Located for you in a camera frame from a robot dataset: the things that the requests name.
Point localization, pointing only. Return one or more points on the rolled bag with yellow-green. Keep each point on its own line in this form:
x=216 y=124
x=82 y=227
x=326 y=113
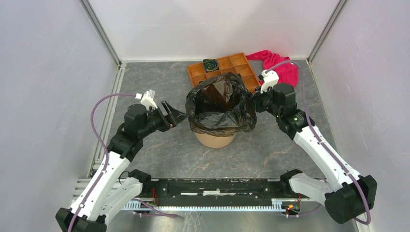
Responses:
x=210 y=65

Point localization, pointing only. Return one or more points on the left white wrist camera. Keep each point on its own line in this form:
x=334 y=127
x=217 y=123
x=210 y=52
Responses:
x=147 y=99

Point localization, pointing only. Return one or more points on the orange compartment tray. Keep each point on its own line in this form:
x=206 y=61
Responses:
x=236 y=63

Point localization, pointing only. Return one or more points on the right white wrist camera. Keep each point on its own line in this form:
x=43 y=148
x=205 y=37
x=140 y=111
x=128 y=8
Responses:
x=268 y=79

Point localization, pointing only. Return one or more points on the red cloth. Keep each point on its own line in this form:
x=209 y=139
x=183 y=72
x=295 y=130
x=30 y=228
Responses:
x=288 y=73

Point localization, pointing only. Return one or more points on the aluminium rail frame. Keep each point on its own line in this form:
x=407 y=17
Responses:
x=276 y=205

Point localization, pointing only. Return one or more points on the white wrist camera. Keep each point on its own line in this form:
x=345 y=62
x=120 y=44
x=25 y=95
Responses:
x=268 y=79
x=147 y=99

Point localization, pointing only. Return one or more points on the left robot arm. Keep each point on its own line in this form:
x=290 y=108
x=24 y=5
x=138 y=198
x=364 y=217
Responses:
x=98 y=204

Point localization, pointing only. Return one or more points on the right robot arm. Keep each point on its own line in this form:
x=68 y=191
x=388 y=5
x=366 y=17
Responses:
x=345 y=193

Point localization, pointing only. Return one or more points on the orange plastic trash bin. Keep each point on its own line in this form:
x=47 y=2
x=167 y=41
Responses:
x=214 y=141

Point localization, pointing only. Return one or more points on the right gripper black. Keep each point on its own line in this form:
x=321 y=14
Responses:
x=258 y=107

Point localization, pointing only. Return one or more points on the black trash bag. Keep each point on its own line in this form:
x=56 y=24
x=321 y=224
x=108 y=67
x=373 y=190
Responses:
x=221 y=106

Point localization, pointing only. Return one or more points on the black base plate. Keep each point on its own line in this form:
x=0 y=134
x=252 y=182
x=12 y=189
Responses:
x=217 y=192

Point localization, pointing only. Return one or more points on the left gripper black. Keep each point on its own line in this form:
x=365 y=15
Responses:
x=174 y=116

